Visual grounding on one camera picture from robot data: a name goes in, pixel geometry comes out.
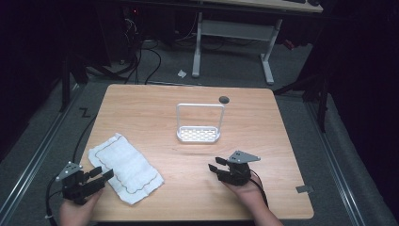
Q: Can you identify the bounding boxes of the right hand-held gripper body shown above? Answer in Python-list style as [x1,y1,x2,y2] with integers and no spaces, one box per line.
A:
[217,150,262,186]

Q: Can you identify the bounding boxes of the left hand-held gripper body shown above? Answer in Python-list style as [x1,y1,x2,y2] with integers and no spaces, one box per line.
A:
[56,161,106,206]

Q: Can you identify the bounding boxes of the white cloth with dark stitching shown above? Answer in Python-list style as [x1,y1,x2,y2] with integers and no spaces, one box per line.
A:
[88,132,166,206]

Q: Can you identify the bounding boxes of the person's right hand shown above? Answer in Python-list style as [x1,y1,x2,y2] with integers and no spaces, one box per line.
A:
[222,174,268,209]

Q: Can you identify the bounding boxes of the person's left hand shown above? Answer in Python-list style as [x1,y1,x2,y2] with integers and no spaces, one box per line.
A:
[58,188,104,226]

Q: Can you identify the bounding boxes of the black metal stand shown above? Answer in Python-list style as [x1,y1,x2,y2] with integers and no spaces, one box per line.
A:
[58,55,89,113]
[272,73,330,134]

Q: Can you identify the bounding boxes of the desk with white metal legs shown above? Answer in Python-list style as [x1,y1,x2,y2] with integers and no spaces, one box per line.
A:
[191,0,324,86]

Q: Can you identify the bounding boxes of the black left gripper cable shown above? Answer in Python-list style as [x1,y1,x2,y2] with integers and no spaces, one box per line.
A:
[44,114,98,221]

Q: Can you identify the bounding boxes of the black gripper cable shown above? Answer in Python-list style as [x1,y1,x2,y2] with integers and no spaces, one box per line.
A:
[249,169,270,209]
[44,114,98,221]

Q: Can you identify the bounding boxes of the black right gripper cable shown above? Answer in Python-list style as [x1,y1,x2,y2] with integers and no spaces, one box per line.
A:
[249,169,270,209]

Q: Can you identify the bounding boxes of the white plastic rack with handle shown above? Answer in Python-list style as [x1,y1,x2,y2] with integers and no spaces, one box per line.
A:
[175,103,226,144]

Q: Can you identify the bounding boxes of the metal floor rail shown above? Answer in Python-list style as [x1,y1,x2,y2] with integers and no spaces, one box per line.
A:
[0,84,83,222]
[305,102,367,226]

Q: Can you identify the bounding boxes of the black floor cables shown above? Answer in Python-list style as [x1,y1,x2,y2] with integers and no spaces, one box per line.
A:
[120,18,163,85]

